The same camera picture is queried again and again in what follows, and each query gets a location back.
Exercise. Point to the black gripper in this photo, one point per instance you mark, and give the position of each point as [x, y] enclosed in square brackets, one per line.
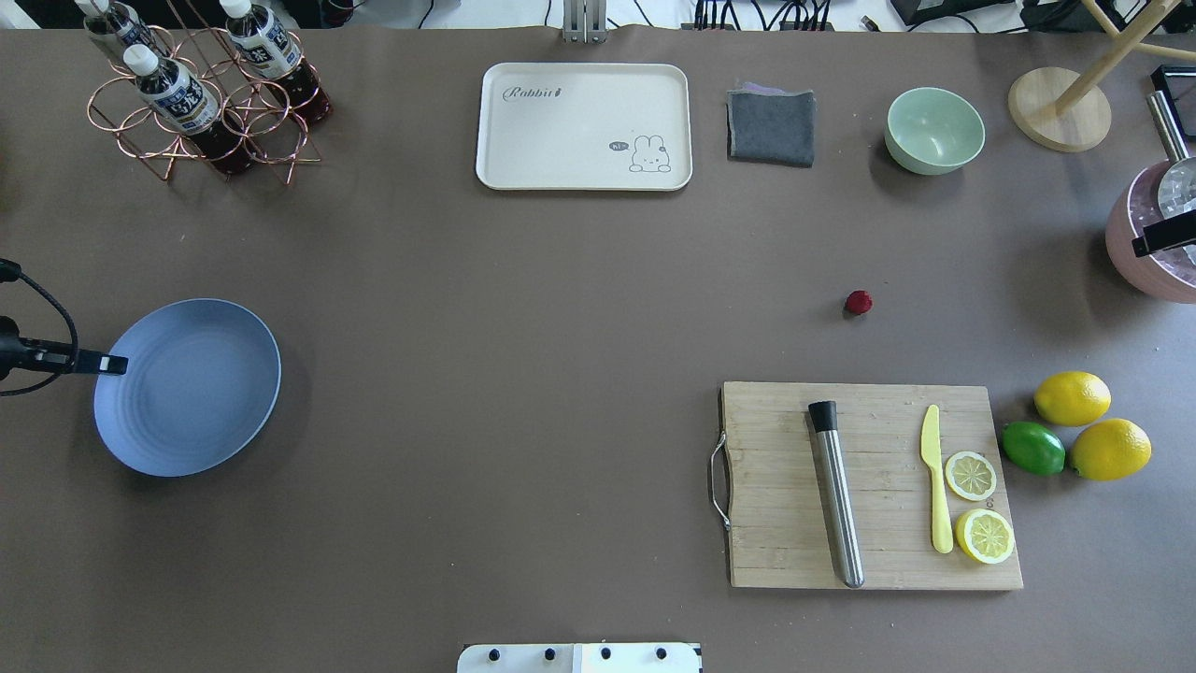
[58, 356]

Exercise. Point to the blue plate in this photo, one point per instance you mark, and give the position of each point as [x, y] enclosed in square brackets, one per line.
[201, 381]

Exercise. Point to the red strawberry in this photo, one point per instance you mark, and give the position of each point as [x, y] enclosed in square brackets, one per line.
[858, 303]

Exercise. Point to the dark drink bottle top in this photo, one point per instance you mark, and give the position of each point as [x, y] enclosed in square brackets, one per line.
[187, 104]

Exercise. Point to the dark drink bottle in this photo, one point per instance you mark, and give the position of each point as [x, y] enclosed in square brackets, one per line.
[187, 104]
[113, 27]
[271, 53]

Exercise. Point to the dark drink bottle lower right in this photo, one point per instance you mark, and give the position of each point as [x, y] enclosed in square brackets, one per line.
[113, 27]

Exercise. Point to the dark drink bottle lower left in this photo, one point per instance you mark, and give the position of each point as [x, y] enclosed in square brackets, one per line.
[271, 53]

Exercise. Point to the cream rabbit tray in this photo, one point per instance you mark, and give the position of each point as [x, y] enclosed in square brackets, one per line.
[584, 127]

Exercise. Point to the grey folded cloth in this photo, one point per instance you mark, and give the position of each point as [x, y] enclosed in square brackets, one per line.
[771, 125]

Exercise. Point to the steel muddler black tip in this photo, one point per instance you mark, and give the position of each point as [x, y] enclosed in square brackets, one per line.
[838, 509]

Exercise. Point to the yellow plastic knife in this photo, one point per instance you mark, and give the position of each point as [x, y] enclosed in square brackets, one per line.
[932, 457]

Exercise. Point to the green bowl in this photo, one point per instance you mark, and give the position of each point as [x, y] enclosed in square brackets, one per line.
[932, 131]

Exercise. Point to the lemon slice lower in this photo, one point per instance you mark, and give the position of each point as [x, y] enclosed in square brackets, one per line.
[970, 476]

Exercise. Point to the lemon half upper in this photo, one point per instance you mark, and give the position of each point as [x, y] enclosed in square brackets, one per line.
[985, 535]

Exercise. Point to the green lime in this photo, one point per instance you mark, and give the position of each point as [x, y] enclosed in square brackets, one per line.
[1033, 447]

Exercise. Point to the yellow lemon lower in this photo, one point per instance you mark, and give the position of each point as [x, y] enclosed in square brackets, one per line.
[1072, 398]

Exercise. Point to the yellow lemon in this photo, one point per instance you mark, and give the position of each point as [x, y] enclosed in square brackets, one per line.
[1072, 398]
[1111, 450]

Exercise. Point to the wooden stand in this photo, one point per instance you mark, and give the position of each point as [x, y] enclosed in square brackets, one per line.
[1064, 110]

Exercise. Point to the yellow lemon upper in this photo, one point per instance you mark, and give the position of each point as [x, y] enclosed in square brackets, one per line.
[1111, 450]

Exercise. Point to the steel ice scoop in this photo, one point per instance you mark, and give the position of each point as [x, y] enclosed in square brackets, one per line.
[1176, 191]

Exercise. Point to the copper wire bottle rack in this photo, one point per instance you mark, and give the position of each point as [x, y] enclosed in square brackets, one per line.
[194, 34]

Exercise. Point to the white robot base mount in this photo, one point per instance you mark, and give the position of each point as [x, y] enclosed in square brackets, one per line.
[582, 657]

